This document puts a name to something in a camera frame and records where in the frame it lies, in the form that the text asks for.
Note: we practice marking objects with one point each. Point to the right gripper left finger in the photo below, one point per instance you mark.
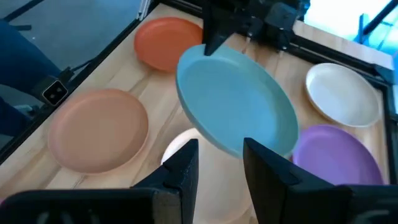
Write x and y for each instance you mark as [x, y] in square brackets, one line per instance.
[93, 207]

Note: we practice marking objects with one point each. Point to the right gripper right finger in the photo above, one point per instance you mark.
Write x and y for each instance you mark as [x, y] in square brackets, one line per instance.
[311, 205]

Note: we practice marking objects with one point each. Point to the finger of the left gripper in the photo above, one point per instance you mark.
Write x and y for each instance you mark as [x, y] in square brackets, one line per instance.
[217, 25]

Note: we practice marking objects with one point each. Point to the orange plate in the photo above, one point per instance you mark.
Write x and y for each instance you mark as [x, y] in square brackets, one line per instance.
[164, 43]

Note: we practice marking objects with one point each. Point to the purple plate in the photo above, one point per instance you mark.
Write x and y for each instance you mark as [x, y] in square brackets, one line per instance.
[339, 155]

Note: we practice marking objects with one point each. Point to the tan plate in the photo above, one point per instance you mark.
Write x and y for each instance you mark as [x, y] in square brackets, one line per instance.
[98, 130]

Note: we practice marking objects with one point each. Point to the pale blue plate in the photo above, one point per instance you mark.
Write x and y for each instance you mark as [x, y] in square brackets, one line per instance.
[236, 99]

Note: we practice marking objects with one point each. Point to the cream plate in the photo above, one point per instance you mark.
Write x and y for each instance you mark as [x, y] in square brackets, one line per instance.
[217, 186]

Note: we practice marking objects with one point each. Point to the white plate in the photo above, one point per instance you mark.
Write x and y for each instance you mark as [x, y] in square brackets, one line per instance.
[342, 93]

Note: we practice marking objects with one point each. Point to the person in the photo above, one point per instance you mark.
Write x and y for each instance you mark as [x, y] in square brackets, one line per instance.
[18, 59]

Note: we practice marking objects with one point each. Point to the silver metal bracket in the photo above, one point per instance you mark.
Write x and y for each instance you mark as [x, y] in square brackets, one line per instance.
[144, 9]

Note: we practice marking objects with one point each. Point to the small black table-level camera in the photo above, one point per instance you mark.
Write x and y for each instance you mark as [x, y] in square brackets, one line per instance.
[54, 92]

